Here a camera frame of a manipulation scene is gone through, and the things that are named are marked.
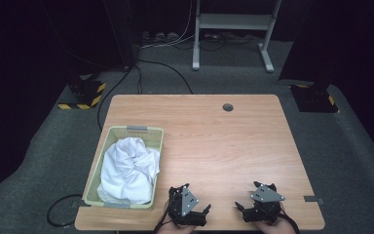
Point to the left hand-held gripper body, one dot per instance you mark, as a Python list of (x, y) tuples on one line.
[(188, 203)]

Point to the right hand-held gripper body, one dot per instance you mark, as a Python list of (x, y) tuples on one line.
[(266, 201)]

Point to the white shirt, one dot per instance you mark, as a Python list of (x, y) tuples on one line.
[(128, 172)]

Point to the pale green plastic laundry basket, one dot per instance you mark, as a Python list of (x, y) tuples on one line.
[(101, 169)]

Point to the person's right hand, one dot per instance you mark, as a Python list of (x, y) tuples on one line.
[(277, 227)]

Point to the person's left hand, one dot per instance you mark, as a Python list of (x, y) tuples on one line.
[(175, 229)]

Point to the grey tape strip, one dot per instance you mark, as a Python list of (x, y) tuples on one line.
[(314, 199)]

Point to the black yellow striped stand base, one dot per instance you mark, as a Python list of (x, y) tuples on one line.
[(86, 94), (315, 99)]

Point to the power strip with plugs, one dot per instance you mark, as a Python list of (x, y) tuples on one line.
[(160, 36)]

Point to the white metal stand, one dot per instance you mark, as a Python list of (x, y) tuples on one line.
[(233, 22)]

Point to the black upright column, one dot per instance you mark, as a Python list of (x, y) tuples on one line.
[(120, 32)]

